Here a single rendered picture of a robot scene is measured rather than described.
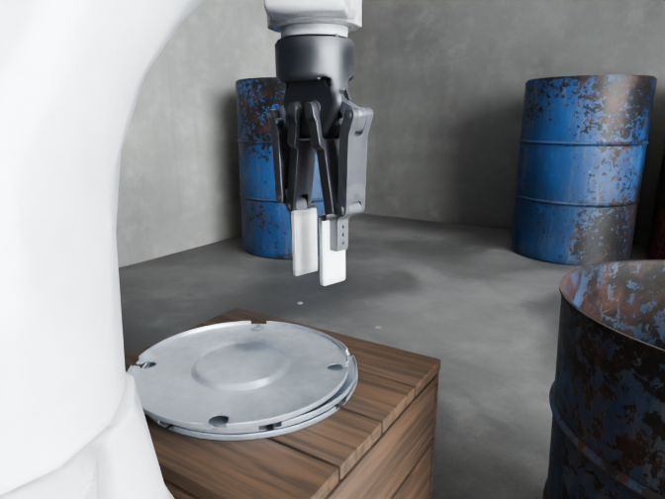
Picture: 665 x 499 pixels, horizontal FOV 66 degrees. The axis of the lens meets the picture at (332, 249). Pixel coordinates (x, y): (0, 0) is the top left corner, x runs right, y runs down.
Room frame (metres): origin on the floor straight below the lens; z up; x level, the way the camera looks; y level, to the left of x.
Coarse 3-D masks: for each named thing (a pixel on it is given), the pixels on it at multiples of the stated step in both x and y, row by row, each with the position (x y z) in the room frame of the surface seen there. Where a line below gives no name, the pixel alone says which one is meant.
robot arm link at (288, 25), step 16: (272, 0) 0.43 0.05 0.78; (288, 0) 0.43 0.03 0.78; (304, 0) 0.43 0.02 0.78; (320, 0) 0.43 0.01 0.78; (336, 0) 0.43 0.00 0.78; (352, 0) 0.48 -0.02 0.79; (272, 16) 0.46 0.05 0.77; (288, 16) 0.46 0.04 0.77; (304, 16) 0.46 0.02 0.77; (320, 16) 0.46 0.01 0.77; (336, 16) 0.46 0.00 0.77; (352, 16) 0.48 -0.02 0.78; (288, 32) 0.49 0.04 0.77; (304, 32) 0.48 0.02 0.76; (320, 32) 0.48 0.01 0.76; (336, 32) 0.49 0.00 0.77
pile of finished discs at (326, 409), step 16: (336, 368) 0.63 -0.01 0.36; (352, 368) 0.63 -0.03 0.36; (352, 384) 0.59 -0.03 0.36; (336, 400) 0.55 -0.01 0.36; (224, 416) 0.52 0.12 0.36; (304, 416) 0.51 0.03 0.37; (320, 416) 0.52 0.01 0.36; (176, 432) 0.50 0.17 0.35; (192, 432) 0.49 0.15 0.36; (208, 432) 0.49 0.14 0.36; (224, 432) 0.49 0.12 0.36; (240, 432) 0.49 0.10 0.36; (256, 432) 0.50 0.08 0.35; (272, 432) 0.49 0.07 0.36; (288, 432) 0.50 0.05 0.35
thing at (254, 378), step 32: (160, 352) 0.67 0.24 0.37; (192, 352) 0.67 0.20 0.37; (224, 352) 0.65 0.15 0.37; (256, 352) 0.65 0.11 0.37; (288, 352) 0.67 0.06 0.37; (320, 352) 0.67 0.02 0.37; (160, 384) 0.58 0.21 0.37; (192, 384) 0.58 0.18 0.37; (224, 384) 0.57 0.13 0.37; (256, 384) 0.57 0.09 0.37; (288, 384) 0.58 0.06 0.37; (320, 384) 0.58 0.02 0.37; (160, 416) 0.50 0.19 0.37; (192, 416) 0.51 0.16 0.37; (256, 416) 0.51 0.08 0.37; (288, 416) 0.50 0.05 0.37
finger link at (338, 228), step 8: (336, 208) 0.48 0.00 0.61; (352, 208) 0.47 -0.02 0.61; (360, 208) 0.48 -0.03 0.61; (344, 216) 0.48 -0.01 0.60; (336, 224) 0.48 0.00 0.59; (344, 224) 0.49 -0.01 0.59; (336, 232) 0.48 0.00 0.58; (344, 232) 0.49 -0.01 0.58; (336, 240) 0.48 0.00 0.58; (344, 240) 0.49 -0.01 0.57; (336, 248) 0.48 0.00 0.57; (344, 248) 0.49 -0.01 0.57
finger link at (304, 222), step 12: (300, 216) 0.52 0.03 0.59; (312, 216) 0.54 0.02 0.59; (300, 228) 0.52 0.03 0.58; (312, 228) 0.54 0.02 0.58; (300, 240) 0.52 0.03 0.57; (312, 240) 0.54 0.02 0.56; (300, 252) 0.52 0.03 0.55; (312, 252) 0.54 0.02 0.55; (300, 264) 0.52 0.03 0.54; (312, 264) 0.54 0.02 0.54
